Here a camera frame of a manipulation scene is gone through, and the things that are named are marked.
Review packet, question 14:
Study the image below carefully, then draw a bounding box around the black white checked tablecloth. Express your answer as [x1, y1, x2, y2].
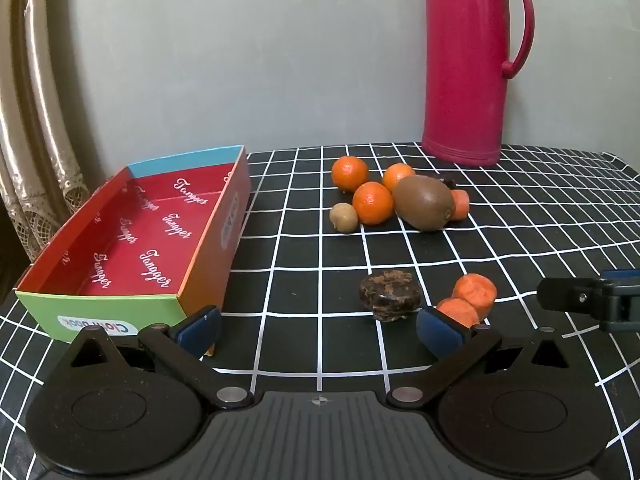
[0, 142, 640, 480]

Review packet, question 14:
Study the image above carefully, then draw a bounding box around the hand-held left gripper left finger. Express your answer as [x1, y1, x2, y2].
[62, 305, 256, 408]

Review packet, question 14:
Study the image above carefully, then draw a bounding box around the orange tangerine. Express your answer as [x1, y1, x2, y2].
[382, 163, 417, 193]
[331, 156, 370, 193]
[352, 181, 394, 226]

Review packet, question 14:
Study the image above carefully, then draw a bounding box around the colourful cardboard box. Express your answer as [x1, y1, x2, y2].
[15, 145, 252, 345]

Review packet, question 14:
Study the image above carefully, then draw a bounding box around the small brown kiwi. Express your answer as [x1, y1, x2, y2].
[329, 202, 359, 233]

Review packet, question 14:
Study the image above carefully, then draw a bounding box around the beige satin curtain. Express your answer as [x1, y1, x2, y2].
[0, 0, 91, 263]

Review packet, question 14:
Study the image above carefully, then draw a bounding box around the red thermos jug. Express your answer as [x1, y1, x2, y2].
[421, 0, 535, 167]

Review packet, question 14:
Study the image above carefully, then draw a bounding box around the large brown kiwi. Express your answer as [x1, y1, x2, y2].
[392, 175, 456, 232]

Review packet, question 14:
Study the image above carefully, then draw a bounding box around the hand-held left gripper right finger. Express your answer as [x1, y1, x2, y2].
[387, 306, 578, 406]

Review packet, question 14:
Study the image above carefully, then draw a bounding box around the orange carrot piece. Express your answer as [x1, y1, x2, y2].
[452, 273, 498, 321]
[436, 298, 481, 330]
[450, 189, 471, 222]

